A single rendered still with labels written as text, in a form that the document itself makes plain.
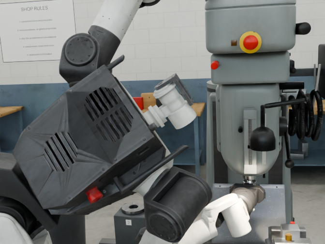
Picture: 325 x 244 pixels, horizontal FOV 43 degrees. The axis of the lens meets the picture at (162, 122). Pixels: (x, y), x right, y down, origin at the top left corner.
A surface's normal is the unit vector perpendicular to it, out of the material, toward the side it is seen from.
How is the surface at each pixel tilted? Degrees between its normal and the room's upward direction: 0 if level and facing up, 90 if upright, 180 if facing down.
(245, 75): 90
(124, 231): 90
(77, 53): 64
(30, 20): 90
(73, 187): 74
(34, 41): 90
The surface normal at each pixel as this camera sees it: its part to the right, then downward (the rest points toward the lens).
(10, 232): 0.14, 0.19
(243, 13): -0.18, 0.21
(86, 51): -0.11, -0.25
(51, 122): -0.36, -0.08
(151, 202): -0.04, -0.84
